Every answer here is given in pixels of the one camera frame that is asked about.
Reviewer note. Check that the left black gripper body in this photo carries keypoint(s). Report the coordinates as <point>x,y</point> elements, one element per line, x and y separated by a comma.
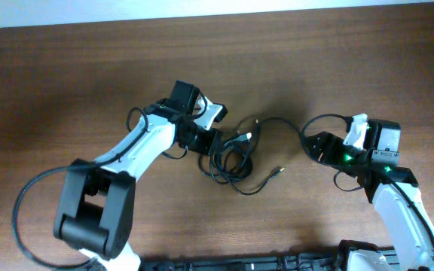
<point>199,139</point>

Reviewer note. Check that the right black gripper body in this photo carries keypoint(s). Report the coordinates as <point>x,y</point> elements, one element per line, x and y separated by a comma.
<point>340,153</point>

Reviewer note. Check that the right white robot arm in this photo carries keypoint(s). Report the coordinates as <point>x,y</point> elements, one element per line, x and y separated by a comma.
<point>370,154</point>

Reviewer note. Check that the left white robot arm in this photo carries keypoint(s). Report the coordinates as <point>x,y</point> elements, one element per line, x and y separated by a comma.
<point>95,214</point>

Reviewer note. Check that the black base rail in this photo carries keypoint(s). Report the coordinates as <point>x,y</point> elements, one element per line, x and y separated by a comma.
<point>302,262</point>

